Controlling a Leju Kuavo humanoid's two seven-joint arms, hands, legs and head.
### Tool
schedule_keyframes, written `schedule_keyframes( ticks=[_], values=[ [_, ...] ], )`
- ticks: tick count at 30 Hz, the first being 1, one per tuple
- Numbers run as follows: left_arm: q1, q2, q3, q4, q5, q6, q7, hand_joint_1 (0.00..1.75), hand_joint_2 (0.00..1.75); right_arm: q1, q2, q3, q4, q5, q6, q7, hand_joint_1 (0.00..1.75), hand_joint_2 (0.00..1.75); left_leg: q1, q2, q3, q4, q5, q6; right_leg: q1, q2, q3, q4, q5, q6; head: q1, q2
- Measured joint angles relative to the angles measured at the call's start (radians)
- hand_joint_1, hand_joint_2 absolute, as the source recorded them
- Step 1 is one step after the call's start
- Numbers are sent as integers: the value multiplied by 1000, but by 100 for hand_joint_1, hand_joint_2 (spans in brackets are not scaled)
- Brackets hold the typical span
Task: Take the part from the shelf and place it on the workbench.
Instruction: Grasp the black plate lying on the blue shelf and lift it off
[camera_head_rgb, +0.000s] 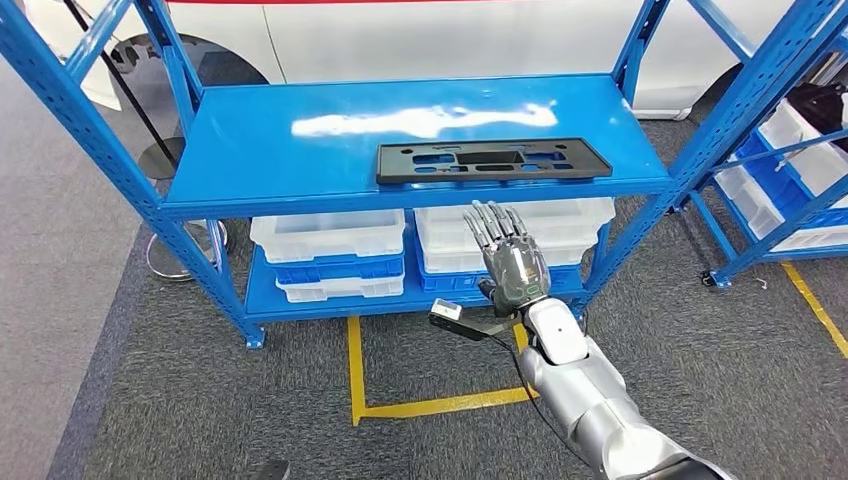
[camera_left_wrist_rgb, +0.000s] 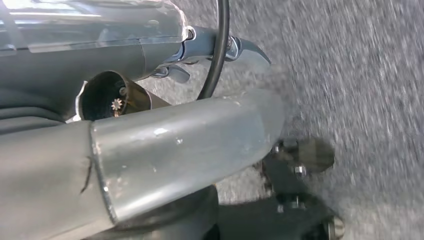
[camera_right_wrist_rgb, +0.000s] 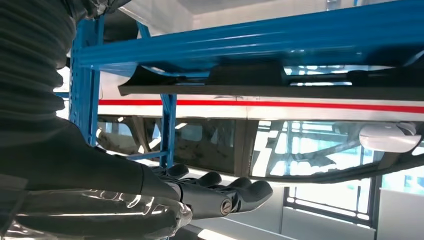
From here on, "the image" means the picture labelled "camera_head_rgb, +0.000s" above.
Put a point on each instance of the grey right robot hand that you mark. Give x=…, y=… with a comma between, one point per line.
x=517, y=272

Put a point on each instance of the black plastic frame part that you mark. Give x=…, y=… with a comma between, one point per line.
x=397, y=169

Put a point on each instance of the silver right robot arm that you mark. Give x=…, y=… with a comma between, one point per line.
x=596, y=404

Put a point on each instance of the blue wheeled shelf rack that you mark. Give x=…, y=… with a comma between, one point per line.
x=712, y=225

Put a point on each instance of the blue metal shelf rack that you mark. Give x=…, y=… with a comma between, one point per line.
x=331, y=132

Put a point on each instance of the translucent white plastic bin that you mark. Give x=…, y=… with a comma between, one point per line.
x=338, y=289
x=324, y=235
x=444, y=215
x=792, y=136
x=745, y=202
x=450, y=255

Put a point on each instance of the blue plastic bin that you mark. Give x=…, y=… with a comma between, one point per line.
x=338, y=268
x=444, y=281
x=772, y=179

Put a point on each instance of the yellow floor tape square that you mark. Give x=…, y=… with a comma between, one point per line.
x=811, y=305
x=354, y=378

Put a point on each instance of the small white floor scrap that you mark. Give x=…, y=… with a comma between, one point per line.
x=762, y=284

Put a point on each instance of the white car with red stripe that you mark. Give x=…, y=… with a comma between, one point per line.
x=430, y=40

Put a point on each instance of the chrome base stanchion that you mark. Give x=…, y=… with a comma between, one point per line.
x=172, y=265

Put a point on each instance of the black pole stanchion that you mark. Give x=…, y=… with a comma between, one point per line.
x=159, y=159

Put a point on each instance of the black camera mounting bracket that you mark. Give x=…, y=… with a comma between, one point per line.
x=474, y=328

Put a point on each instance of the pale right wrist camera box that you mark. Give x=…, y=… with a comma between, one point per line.
x=446, y=309

